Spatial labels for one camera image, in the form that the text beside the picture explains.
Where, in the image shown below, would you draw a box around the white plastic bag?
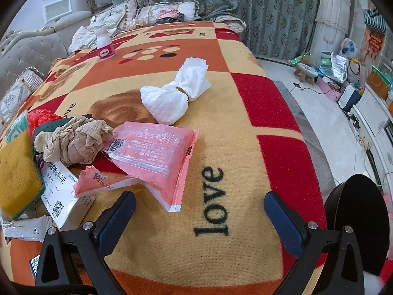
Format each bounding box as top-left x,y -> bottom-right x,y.
339,38 -> 359,59

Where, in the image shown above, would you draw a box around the green patterned curtain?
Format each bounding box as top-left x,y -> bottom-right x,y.
81,0 -> 321,59

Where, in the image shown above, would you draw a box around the pink torn wrapper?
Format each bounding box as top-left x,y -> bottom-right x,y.
73,165 -> 145,197

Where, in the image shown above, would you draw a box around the blue white box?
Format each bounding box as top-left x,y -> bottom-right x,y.
338,84 -> 363,113

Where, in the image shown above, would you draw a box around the pink plastic packet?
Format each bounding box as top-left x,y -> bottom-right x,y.
103,122 -> 199,212

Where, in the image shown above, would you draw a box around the patterned pillows pile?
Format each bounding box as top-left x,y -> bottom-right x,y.
0,11 -> 93,77

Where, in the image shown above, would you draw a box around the red plastic bag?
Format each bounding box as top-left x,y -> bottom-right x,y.
26,108 -> 63,137

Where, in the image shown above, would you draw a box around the white sachet wrapper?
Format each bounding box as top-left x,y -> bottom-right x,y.
0,215 -> 54,240

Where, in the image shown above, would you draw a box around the beige stocking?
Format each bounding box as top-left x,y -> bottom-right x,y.
33,115 -> 115,166

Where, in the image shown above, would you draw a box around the small white barcode box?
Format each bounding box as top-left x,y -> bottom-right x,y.
28,256 -> 42,279

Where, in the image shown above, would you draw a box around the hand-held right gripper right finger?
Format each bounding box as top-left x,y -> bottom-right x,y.
265,191 -> 366,295

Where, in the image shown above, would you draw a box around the yellow green sponge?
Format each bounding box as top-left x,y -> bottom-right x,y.
0,132 -> 46,220

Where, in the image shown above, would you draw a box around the white tv cabinet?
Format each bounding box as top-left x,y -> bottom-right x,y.
351,89 -> 393,197

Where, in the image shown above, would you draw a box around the small red hanging decoration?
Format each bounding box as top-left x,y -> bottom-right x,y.
367,32 -> 384,59

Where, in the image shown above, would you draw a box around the white pill bottle pink label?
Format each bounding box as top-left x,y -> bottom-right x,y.
95,27 -> 116,61

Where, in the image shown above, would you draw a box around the green tissue pack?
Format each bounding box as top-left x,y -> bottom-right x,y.
4,111 -> 29,143

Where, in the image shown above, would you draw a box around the white crumpled cloth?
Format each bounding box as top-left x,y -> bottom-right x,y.
68,25 -> 119,56

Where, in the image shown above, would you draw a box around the silver foil bag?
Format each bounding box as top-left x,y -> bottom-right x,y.
328,54 -> 349,83

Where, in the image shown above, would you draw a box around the large white medicine box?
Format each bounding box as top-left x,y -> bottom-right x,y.
38,157 -> 96,231

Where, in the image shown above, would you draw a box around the brown paper bag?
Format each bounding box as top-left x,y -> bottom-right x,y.
367,66 -> 392,100

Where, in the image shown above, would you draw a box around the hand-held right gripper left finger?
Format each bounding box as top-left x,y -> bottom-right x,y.
35,191 -> 136,295

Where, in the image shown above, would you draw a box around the pink clothes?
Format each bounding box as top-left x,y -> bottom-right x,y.
156,9 -> 185,22

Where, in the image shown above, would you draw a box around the small wooden stool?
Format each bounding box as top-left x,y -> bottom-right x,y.
293,63 -> 320,86

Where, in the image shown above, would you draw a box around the striped tote bag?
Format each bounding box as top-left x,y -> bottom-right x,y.
364,9 -> 387,34

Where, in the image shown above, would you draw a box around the printed rose blanket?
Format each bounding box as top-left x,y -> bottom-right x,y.
0,21 -> 327,295

